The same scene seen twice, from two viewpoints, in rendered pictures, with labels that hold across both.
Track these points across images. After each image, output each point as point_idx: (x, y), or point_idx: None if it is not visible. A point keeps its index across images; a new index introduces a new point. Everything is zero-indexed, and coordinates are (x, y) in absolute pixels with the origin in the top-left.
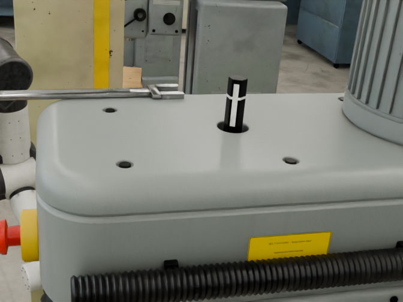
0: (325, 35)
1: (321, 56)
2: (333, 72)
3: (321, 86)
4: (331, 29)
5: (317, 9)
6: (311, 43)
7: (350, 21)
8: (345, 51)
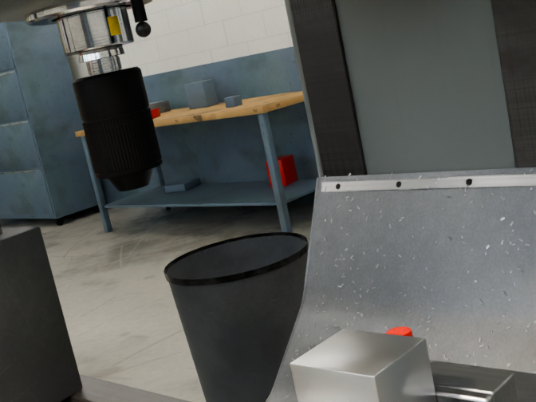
0: (27, 189)
1: (34, 223)
2: (60, 230)
3: (52, 246)
4: (31, 178)
5: (0, 163)
6: (12, 212)
7: (51, 155)
8: (63, 198)
